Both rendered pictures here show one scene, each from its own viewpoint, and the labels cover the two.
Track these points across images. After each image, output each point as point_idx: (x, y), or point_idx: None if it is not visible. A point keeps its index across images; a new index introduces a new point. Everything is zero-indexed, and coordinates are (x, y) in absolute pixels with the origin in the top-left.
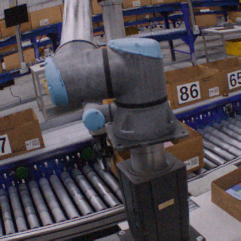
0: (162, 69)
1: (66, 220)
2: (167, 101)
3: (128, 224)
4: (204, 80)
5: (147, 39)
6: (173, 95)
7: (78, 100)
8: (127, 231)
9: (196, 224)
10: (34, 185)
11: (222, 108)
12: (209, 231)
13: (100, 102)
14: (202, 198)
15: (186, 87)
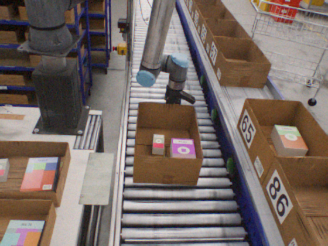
0: (26, 5)
1: (128, 95)
2: (34, 30)
3: (96, 113)
4: (298, 219)
5: None
6: (269, 171)
7: None
8: (85, 109)
9: (54, 138)
10: (192, 91)
11: None
12: (38, 139)
13: (173, 62)
14: (82, 155)
15: (280, 187)
